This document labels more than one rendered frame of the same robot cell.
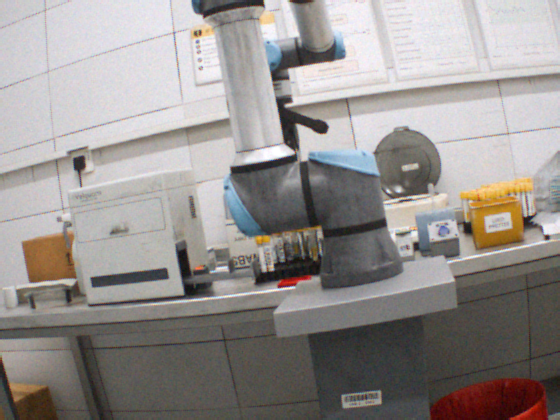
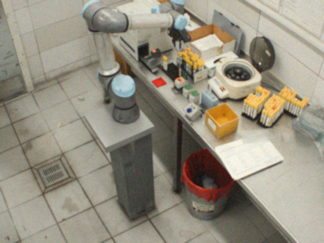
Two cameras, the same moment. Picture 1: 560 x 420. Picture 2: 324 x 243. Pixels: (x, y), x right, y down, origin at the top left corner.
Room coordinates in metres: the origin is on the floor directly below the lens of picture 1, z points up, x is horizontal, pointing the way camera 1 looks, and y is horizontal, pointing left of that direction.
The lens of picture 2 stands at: (0.40, -1.41, 2.41)
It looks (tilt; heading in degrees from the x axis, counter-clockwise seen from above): 46 degrees down; 49
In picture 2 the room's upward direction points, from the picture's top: 1 degrees counter-clockwise
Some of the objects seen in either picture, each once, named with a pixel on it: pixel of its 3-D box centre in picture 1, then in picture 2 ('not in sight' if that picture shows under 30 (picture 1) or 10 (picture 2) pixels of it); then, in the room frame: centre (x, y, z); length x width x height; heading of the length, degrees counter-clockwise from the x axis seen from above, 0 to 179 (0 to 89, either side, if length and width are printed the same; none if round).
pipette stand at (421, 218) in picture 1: (437, 231); (209, 101); (1.65, -0.36, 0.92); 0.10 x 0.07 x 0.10; 82
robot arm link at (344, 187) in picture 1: (343, 185); (122, 90); (1.25, -0.12, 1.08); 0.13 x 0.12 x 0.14; 83
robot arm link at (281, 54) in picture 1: (273, 56); (164, 11); (1.60, -0.04, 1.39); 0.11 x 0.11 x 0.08; 83
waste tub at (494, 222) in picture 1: (496, 221); (221, 120); (1.60, -0.51, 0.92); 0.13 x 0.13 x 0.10; 77
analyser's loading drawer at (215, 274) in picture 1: (213, 272); (148, 59); (1.66, 0.18, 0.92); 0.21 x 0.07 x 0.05; 80
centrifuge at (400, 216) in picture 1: (407, 221); (235, 79); (1.91, -0.34, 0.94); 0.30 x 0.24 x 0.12; 161
